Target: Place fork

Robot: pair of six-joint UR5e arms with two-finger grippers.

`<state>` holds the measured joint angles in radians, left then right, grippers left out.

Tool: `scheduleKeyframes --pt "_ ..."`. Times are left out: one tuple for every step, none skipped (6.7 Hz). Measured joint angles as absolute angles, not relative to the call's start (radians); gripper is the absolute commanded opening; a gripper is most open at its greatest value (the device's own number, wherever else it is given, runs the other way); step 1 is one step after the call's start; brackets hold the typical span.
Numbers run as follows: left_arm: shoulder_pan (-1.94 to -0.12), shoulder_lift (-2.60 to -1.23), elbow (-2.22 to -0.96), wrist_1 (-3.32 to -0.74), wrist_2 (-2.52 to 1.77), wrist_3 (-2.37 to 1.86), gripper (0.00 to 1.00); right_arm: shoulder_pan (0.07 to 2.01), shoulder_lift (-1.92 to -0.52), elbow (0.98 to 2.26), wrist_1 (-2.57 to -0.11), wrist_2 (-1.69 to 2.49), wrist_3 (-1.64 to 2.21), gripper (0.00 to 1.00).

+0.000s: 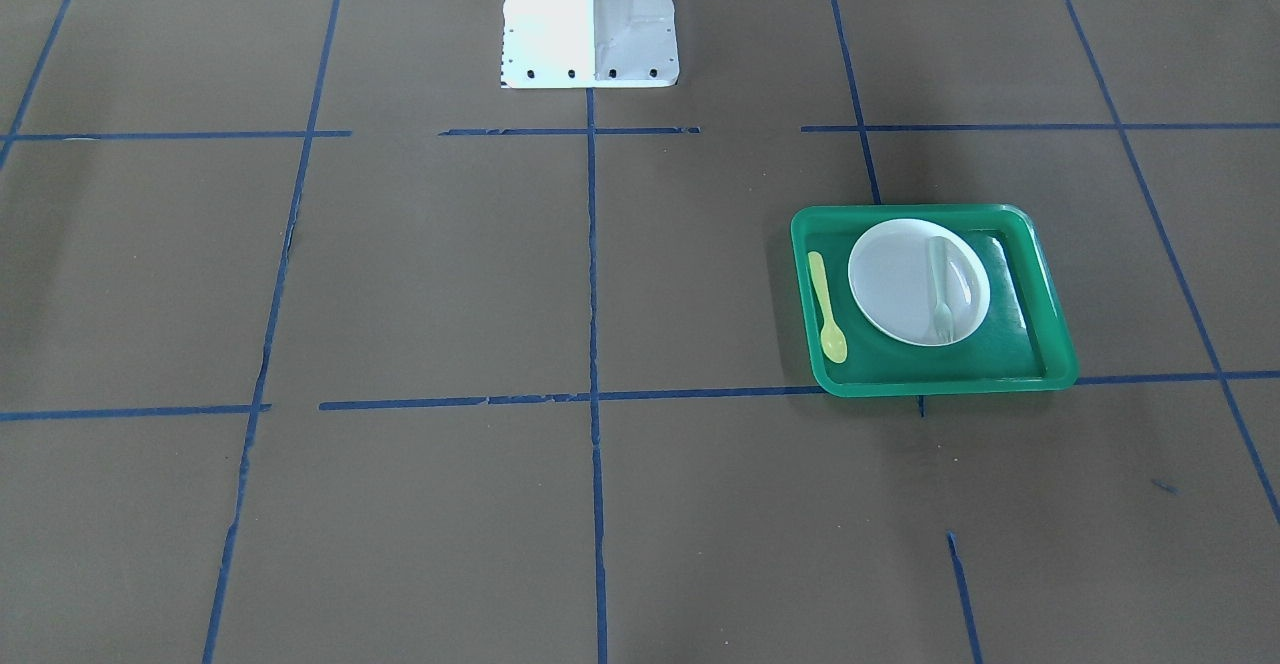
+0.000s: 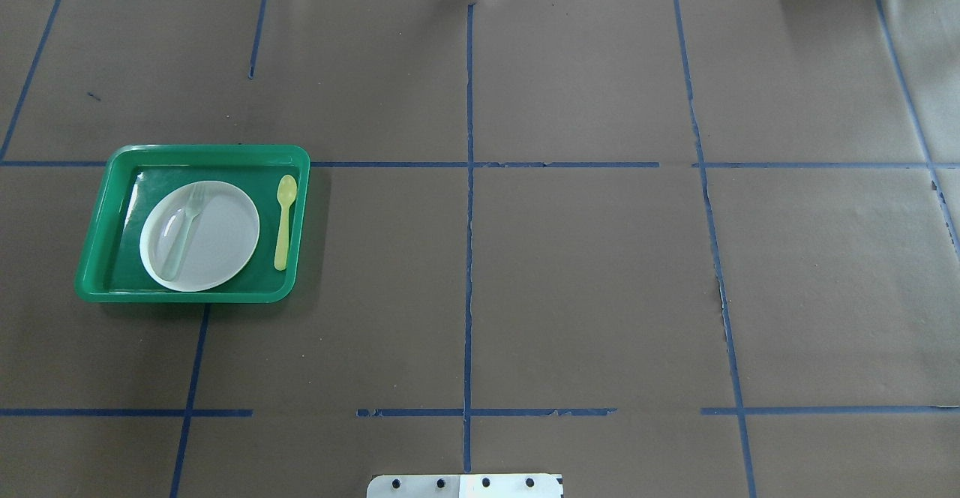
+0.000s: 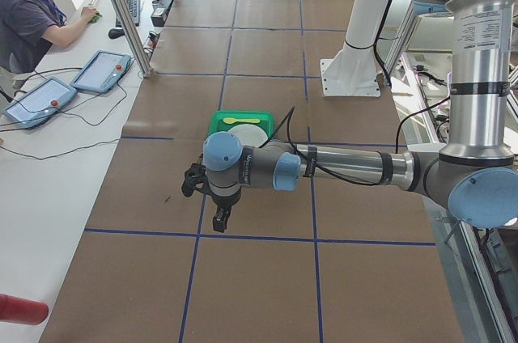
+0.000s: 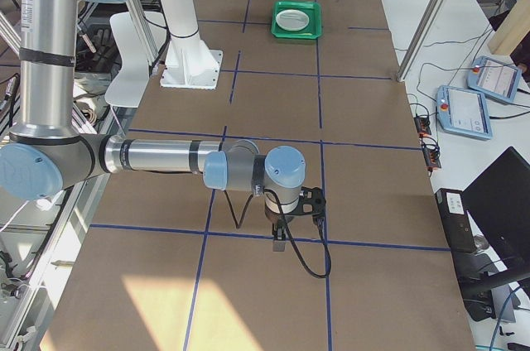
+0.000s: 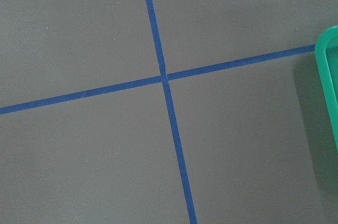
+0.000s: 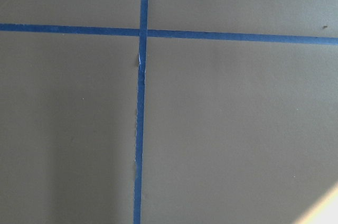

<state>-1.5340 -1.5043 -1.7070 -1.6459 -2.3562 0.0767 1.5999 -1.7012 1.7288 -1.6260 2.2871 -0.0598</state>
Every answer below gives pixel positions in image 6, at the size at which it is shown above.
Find crossing blue tape strip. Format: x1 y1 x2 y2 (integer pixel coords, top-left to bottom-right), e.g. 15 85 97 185
1 23 337 45

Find long blue tape strip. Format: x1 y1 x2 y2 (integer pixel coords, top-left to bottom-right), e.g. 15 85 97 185
133 0 148 223

